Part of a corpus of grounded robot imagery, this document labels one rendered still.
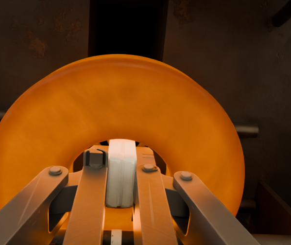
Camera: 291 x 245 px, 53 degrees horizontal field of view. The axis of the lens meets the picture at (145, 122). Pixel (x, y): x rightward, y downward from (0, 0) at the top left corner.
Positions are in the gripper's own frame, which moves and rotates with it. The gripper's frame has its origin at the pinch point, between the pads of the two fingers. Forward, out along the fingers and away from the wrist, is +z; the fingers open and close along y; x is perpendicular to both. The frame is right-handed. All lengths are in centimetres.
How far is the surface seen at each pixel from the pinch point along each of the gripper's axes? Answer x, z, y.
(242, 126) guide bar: 0.6, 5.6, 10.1
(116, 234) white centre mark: -3.7, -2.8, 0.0
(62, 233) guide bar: -3.8, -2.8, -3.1
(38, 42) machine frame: 5.9, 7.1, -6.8
